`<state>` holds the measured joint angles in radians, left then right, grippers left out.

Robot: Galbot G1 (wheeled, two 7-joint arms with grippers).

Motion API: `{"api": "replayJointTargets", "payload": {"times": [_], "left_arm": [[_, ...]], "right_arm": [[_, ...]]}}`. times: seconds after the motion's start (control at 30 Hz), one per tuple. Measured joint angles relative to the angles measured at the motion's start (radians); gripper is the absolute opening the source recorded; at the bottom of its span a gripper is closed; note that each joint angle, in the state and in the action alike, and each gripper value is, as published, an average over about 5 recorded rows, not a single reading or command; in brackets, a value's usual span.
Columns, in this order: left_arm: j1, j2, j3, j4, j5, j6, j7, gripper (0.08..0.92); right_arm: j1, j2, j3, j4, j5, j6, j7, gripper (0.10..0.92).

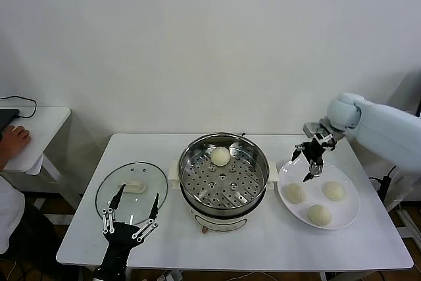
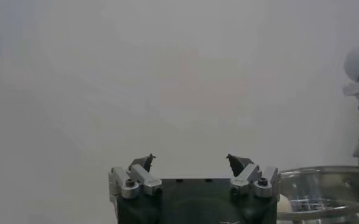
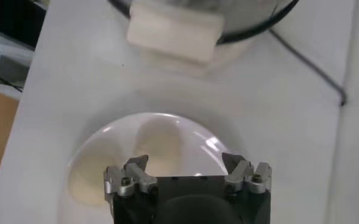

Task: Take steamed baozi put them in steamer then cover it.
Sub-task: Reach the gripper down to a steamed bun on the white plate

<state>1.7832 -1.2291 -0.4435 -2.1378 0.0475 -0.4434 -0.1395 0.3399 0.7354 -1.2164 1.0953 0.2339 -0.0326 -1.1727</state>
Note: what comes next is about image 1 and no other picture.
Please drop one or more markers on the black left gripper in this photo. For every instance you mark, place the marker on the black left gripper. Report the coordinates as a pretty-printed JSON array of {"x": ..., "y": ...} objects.
[{"x": 120, "y": 236}]

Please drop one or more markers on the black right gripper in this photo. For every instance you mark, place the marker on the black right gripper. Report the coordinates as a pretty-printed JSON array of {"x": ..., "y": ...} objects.
[{"x": 314, "y": 151}]

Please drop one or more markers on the round glass pot lid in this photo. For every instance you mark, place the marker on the round glass pot lid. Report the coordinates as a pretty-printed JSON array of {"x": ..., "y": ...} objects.
[{"x": 138, "y": 172}]

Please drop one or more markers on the white steamed baozi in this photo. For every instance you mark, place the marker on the white steamed baozi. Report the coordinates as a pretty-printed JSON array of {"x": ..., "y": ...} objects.
[
  {"x": 333, "y": 191},
  {"x": 318, "y": 215},
  {"x": 295, "y": 193},
  {"x": 219, "y": 156}
]

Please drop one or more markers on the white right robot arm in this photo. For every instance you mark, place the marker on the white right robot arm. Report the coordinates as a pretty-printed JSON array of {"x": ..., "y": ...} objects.
[{"x": 378, "y": 123}]

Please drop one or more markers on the person's bare forearm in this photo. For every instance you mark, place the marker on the person's bare forearm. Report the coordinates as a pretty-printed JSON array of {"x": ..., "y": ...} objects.
[{"x": 4, "y": 160}]

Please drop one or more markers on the perforated steel steamer basket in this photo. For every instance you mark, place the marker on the perforated steel steamer basket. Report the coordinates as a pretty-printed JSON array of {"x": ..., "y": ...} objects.
[{"x": 197, "y": 149}]

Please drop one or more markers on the steel steamer pot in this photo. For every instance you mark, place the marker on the steel steamer pot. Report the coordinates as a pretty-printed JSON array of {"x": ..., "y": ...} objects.
[{"x": 217, "y": 223}]

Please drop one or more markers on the person's bare hand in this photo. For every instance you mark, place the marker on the person's bare hand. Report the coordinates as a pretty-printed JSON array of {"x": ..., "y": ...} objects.
[{"x": 16, "y": 136}]

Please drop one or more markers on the white oval plate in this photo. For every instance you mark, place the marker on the white oval plate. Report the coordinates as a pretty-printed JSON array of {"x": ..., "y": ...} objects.
[{"x": 345, "y": 210}]

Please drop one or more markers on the black power adapter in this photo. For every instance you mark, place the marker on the black power adapter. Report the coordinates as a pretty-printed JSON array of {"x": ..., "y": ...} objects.
[{"x": 385, "y": 188}]

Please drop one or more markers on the white side table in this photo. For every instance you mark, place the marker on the white side table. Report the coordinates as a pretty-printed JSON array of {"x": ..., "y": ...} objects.
[{"x": 46, "y": 129}]

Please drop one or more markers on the dark monitor screen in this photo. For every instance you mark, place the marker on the dark monitor screen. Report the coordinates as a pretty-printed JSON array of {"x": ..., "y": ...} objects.
[{"x": 419, "y": 108}]

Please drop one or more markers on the person in white shirt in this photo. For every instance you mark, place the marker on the person in white shirt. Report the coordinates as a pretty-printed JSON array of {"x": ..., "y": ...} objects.
[{"x": 10, "y": 215}]

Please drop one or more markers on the dark laptop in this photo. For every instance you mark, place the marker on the dark laptop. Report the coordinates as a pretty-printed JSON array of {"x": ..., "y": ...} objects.
[{"x": 6, "y": 116}]

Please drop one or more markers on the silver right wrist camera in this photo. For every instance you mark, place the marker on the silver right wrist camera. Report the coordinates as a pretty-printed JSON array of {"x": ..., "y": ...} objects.
[{"x": 312, "y": 128}]

